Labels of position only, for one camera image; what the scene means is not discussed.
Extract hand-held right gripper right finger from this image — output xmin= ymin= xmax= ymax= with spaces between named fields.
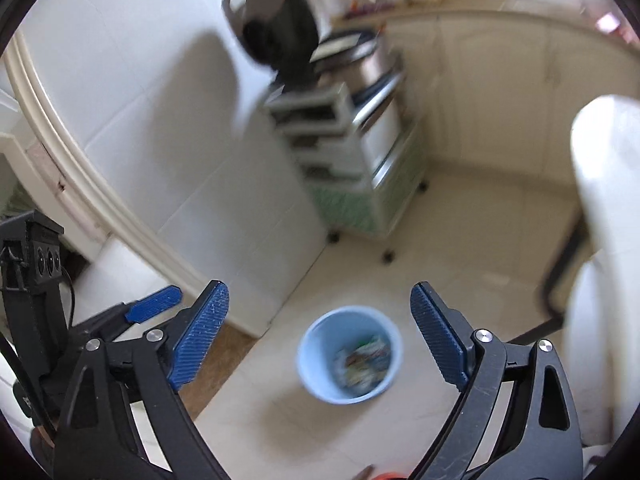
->
xmin=410 ymin=282 xmax=584 ymax=480

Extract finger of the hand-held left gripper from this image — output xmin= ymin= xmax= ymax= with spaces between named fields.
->
xmin=70 ymin=285 xmax=182 ymax=345

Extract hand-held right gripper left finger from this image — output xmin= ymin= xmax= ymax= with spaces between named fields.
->
xmin=54 ymin=280 xmax=232 ymax=480

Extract green snack wrapper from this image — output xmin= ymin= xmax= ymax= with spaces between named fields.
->
xmin=362 ymin=336 xmax=393 ymax=358

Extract clear plastic bag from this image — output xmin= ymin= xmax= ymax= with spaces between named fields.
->
xmin=335 ymin=350 xmax=373 ymax=391

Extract blue plastic waste bin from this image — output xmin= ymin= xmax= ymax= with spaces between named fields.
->
xmin=297 ymin=305 xmax=403 ymax=406

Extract white storage trolley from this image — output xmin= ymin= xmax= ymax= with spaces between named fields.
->
xmin=262 ymin=75 xmax=428 ymax=263

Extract round white marble table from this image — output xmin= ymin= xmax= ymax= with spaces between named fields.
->
xmin=510 ymin=95 xmax=640 ymax=448

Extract cream base cabinets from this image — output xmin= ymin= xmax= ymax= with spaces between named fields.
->
xmin=332 ymin=0 xmax=640 ymax=196

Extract black rice cooker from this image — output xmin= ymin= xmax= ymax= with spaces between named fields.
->
xmin=221 ymin=0 xmax=401 ymax=106

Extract cream door frame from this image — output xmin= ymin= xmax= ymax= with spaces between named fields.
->
xmin=0 ymin=30 xmax=211 ymax=291

